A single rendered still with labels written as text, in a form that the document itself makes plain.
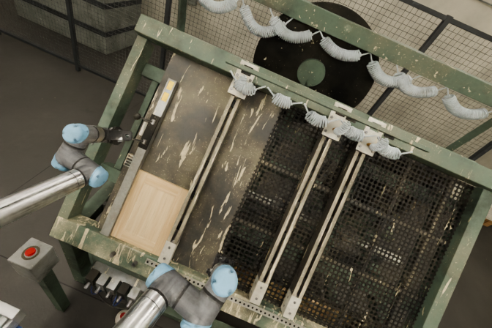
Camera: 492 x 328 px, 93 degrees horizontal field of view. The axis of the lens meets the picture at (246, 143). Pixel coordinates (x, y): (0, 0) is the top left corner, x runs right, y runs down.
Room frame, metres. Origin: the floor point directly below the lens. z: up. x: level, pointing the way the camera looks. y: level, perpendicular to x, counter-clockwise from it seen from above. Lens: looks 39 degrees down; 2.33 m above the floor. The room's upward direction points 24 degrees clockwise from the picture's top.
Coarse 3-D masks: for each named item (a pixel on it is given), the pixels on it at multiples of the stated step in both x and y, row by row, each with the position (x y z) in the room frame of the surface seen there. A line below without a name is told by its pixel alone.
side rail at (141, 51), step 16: (144, 48) 1.17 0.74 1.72; (128, 64) 1.09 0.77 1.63; (144, 64) 1.18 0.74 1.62; (128, 80) 1.04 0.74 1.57; (112, 96) 0.96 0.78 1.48; (128, 96) 1.03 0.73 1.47; (112, 112) 0.91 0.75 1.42; (96, 144) 0.79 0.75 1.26; (96, 160) 0.75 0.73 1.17; (80, 192) 0.62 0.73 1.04; (64, 208) 0.54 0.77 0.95; (80, 208) 0.60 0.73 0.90
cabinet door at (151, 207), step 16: (144, 176) 0.78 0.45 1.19; (144, 192) 0.73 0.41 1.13; (160, 192) 0.75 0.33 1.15; (176, 192) 0.77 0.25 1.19; (128, 208) 0.65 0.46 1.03; (144, 208) 0.68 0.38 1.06; (160, 208) 0.70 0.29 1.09; (176, 208) 0.72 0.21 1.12; (128, 224) 0.60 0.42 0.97; (144, 224) 0.62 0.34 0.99; (160, 224) 0.65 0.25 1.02; (128, 240) 0.55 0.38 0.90; (144, 240) 0.57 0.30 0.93; (160, 240) 0.60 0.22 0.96
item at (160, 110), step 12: (168, 96) 1.06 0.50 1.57; (156, 108) 1.00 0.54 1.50; (156, 132) 0.94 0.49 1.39; (144, 156) 0.84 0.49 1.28; (132, 168) 0.77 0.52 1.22; (132, 180) 0.73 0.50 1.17; (120, 192) 0.68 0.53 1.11; (120, 204) 0.64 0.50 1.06; (108, 216) 0.59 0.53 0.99; (108, 228) 0.55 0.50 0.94
